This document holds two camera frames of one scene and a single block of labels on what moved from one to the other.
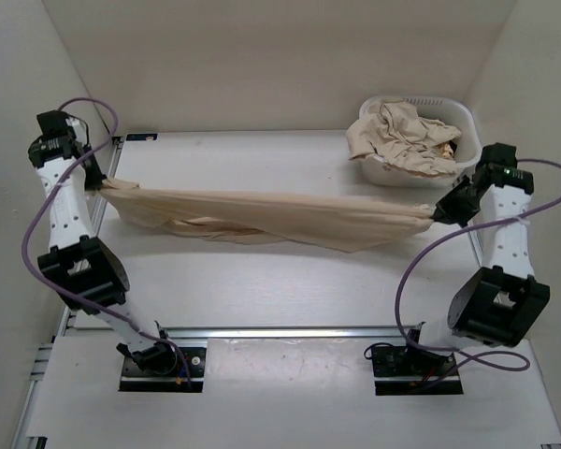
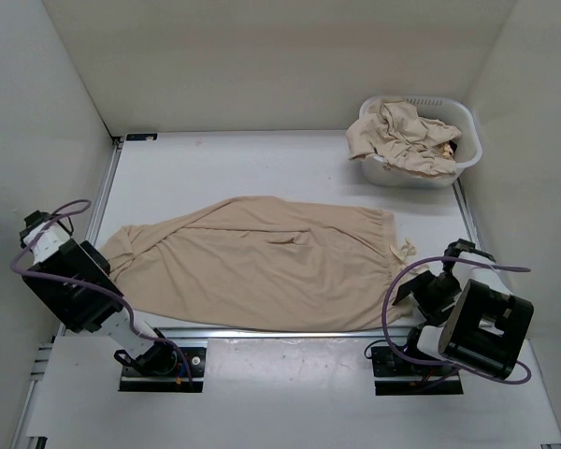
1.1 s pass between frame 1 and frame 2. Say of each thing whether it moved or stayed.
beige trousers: moved
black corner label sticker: stayed
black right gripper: moved
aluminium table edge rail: stayed
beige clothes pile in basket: stayed
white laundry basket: stayed
